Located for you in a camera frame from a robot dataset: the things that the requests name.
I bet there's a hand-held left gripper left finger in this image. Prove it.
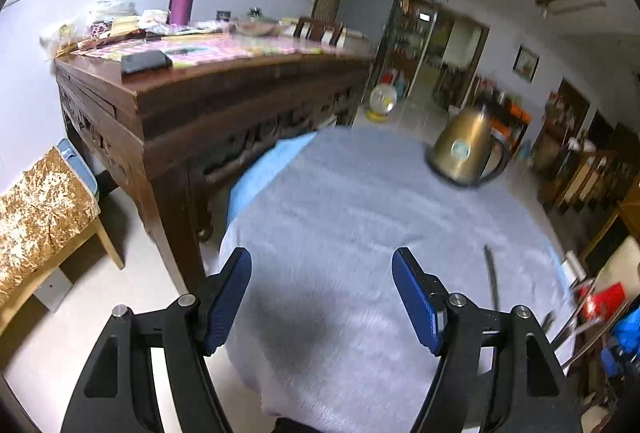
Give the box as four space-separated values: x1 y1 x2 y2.
60 247 252 433

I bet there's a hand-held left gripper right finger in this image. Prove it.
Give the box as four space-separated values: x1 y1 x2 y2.
391 247 583 433

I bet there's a dark wooden chopstick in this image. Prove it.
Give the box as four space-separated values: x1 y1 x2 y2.
482 245 502 311

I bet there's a grey tablecloth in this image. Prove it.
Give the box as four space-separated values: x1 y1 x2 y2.
219 128 576 426

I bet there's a blue tablecloth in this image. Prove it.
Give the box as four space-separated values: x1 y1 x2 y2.
225 133 321 234

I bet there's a wooden bench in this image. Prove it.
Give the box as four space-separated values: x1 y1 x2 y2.
0 218 126 334

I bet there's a gold electric kettle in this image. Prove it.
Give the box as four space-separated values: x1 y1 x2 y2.
425 106 513 189

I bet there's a red child chair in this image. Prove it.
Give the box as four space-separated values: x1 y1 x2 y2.
575 280 631 329

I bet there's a light blue plastic box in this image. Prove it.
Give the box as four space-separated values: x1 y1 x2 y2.
56 138 98 194

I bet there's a carved dark wooden sideboard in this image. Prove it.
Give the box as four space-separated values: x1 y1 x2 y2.
52 33 376 279

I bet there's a clear water jug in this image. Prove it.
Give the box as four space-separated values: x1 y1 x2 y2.
367 83 398 121

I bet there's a bench with gold cushion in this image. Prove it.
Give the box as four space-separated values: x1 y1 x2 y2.
0 148 101 309

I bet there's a beige sofa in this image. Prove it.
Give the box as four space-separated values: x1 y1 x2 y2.
590 238 640 294

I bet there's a blue bag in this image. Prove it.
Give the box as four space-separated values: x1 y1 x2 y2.
597 308 640 394

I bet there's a wooden stair railing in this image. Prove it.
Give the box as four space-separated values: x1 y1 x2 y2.
540 148 640 214

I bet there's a pink patterned table mat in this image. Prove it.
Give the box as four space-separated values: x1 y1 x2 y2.
75 30 341 64

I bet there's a black phone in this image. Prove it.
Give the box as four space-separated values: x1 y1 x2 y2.
121 50 173 75

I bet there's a dark wooden dining chair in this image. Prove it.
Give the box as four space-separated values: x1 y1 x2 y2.
295 17 346 46

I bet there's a grey refrigerator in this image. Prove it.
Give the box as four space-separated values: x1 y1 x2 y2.
335 0 406 64

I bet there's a pile of packets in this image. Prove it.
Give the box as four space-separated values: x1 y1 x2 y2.
40 0 171 59

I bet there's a framed wall picture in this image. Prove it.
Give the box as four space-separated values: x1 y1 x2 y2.
514 45 541 81

